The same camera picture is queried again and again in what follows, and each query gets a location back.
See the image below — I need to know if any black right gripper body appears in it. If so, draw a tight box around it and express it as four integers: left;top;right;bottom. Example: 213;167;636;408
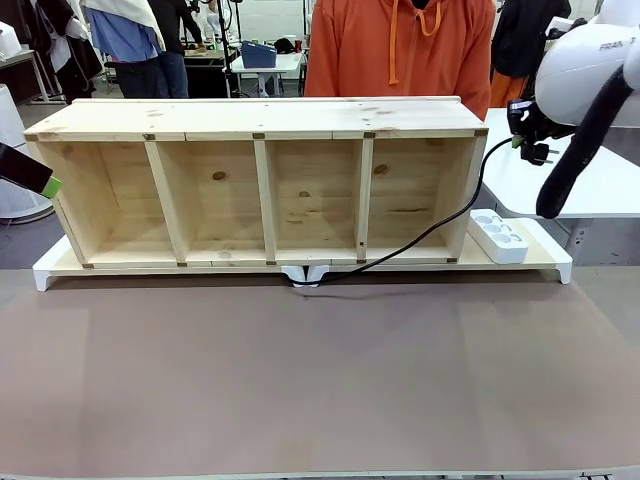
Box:
507;98;576;144

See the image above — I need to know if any black power cable with plug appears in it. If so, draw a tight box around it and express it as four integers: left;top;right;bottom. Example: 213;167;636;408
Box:
288;133;556;289

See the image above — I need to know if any black and orange jacket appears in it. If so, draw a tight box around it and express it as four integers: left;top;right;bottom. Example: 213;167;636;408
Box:
492;0;572;109

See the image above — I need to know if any white three-socket power strip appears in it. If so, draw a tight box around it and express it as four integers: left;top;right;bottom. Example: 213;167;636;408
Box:
468;208;530;264

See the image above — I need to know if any white desk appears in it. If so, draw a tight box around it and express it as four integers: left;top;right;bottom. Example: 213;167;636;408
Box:
0;47;51;106

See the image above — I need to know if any white riser with wood top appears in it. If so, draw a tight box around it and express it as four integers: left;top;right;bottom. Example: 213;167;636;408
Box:
32;199;573;294

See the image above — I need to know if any dark hanging coat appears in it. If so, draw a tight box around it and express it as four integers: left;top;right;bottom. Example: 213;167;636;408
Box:
19;0;104;104

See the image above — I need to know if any person in blue shirt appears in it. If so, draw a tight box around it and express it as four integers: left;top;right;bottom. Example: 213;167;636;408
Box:
79;0;190;100

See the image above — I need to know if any person in orange hoodie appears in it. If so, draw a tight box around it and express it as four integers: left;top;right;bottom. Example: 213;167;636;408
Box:
303;0;497;122

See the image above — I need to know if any pine wood compartment shelf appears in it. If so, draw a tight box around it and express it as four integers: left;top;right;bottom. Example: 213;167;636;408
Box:
23;96;490;270

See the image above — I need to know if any black tripod stand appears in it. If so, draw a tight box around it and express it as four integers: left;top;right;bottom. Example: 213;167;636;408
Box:
214;0;241;99

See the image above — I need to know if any white background table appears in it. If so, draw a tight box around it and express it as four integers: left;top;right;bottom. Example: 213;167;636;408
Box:
228;52;309;97

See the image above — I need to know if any blue box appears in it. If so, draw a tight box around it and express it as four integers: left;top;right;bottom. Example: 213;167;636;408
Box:
241;39;279;70

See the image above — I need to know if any black cable sleeve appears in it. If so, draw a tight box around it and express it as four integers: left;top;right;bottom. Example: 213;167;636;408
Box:
535;63;630;220

